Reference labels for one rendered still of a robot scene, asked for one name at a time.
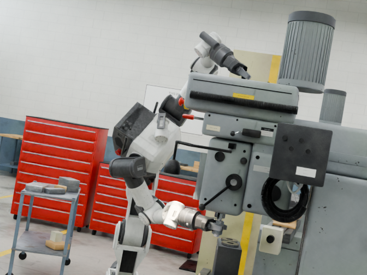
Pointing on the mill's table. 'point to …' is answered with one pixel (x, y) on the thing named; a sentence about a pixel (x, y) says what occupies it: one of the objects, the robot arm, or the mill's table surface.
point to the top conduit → (243, 102)
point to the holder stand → (227, 257)
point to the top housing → (222, 83)
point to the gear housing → (230, 123)
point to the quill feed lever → (236, 180)
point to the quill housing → (237, 168)
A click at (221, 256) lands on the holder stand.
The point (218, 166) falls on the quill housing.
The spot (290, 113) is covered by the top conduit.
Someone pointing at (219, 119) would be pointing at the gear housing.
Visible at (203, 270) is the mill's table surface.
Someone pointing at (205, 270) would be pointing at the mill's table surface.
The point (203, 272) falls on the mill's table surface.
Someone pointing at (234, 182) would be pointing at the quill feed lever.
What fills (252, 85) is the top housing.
